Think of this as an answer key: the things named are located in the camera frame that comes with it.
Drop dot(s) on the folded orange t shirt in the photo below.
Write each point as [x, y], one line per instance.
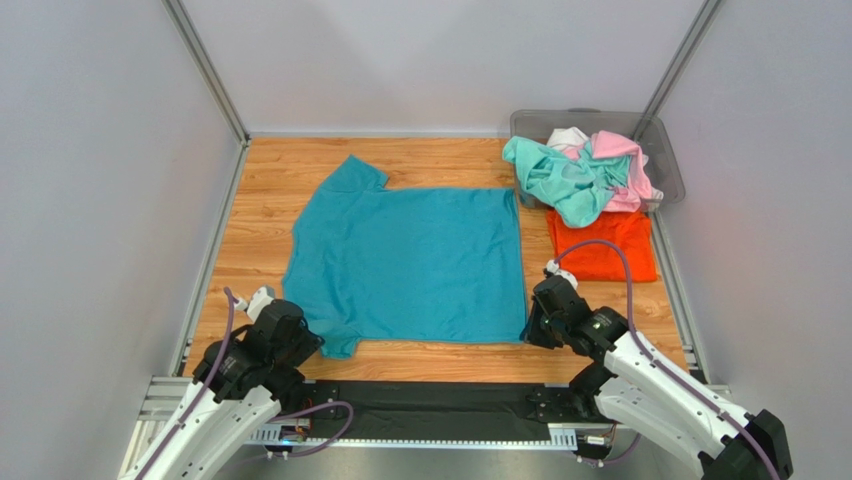
[611, 234]

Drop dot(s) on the teal t shirt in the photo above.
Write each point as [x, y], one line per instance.
[436, 264]

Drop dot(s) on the pink t shirt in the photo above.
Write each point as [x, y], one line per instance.
[619, 165]

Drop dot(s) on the clear plastic bin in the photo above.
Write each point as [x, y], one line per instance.
[648, 131]

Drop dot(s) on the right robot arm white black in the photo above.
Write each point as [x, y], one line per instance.
[631, 383]

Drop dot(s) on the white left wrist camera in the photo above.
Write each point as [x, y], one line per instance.
[252, 307]

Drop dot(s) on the aluminium corner post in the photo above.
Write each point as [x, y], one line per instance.
[699, 27]
[184, 24]

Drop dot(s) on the aluminium front frame rail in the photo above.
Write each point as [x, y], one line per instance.
[569, 418]

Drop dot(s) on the mint green t shirt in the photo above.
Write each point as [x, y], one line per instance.
[549, 176]

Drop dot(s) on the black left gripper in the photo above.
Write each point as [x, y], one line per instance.
[310, 343]

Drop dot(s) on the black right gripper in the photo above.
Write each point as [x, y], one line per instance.
[538, 326]

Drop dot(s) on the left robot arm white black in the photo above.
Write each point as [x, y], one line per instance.
[243, 381]

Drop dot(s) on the white t shirt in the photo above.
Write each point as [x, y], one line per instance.
[562, 139]

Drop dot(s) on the left aluminium corner post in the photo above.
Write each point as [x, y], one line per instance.
[184, 24]

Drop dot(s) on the right aluminium corner post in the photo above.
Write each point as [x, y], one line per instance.
[699, 27]

